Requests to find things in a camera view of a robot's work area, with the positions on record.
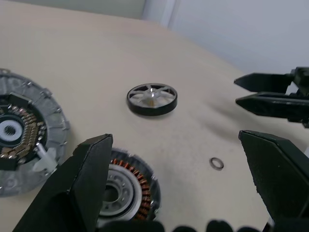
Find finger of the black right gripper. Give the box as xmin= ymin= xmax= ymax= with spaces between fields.
xmin=235 ymin=92 xmax=309 ymax=121
xmin=233 ymin=72 xmax=294 ymax=94

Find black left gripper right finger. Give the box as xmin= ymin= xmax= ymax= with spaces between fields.
xmin=238 ymin=130 xmax=309 ymax=232

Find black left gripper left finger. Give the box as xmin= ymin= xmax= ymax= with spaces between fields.
xmin=12 ymin=133 xmax=113 ymax=232

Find grey motor housing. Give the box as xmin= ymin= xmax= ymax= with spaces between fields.
xmin=0 ymin=68 xmax=72 ymax=198

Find copper wound motor stator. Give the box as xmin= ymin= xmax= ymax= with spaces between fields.
xmin=96 ymin=147 xmax=162 ymax=222

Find black spoked wheel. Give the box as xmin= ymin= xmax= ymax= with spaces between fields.
xmin=126 ymin=83 xmax=178 ymax=118

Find small dark metal ring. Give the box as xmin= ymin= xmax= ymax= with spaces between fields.
xmin=210 ymin=157 xmax=224 ymax=172

